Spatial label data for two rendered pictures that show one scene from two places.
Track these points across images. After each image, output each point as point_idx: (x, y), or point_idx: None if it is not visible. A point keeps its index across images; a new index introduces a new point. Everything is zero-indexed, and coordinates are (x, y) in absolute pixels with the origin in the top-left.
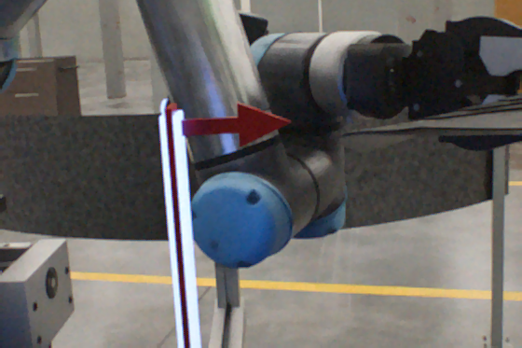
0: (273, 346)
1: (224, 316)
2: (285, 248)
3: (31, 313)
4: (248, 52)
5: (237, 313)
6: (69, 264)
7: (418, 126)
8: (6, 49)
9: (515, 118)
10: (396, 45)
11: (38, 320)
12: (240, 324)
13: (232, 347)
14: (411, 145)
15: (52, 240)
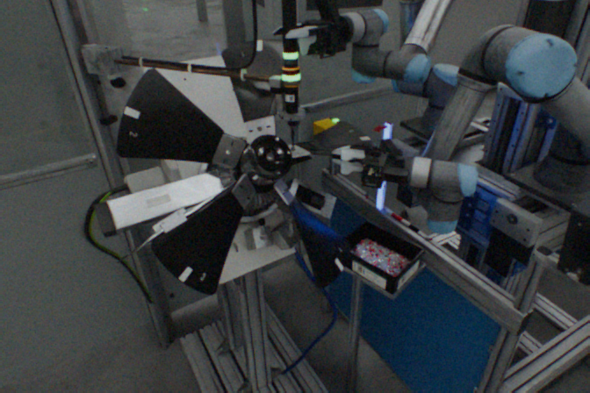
0: None
1: (507, 296)
2: None
3: (493, 210)
4: (430, 145)
5: (507, 301)
6: (532, 231)
7: (344, 124)
8: (589, 153)
9: (335, 130)
10: (387, 147)
11: (497, 217)
12: (493, 294)
13: (475, 278)
14: None
15: (537, 220)
